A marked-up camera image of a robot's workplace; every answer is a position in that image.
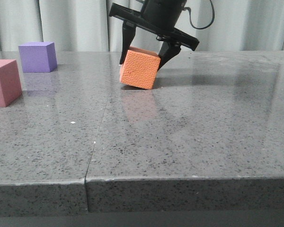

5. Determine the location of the pink foam cube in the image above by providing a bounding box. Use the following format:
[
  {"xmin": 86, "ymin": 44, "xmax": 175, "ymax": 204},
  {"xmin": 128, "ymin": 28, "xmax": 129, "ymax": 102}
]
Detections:
[{"xmin": 0, "ymin": 59, "xmax": 22, "ymax": 107}]

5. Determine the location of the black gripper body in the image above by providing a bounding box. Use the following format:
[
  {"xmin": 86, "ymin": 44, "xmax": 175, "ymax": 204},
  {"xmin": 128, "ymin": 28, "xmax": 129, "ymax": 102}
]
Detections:
[{"xmin": 109, "ymin": 0, "xmax": 199, "ymax": 51}]

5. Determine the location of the orange foam cube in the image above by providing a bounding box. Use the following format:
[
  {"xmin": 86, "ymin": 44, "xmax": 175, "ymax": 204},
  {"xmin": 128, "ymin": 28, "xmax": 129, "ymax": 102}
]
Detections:
[{"xmin": 120, "ymin": 46, "xmax": 160, "ymax": 89}]

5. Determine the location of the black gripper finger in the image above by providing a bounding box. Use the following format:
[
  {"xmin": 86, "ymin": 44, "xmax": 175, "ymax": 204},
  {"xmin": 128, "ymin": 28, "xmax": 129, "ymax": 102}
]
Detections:
[
  {"xmin": 119, "ymin": 20, "xmax": 136, "ymax": 65},
  {"xmin": 158, "ymin": 41, "xmax": 181, "ymax": 70}
]

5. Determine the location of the grey-white curtain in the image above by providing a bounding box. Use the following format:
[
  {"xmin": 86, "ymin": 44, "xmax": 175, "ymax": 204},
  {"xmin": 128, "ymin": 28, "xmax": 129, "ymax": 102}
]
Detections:
[{"xmin": 0, "ymin": 0, "xmax": 284, "ymax": 52}]

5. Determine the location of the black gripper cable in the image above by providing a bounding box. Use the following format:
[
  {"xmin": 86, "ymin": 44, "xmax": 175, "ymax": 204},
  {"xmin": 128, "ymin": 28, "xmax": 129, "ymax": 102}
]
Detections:
[{"xmin": 184, "ymin": 0, "xmax": 215, "ymax": 30}]

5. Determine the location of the purple foam cube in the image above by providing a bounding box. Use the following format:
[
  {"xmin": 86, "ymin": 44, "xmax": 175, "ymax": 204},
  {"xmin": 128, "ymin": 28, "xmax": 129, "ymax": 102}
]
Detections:
[{"xmin": 18, "ymin": 42, "xmax": 57, "ymax": 73}]

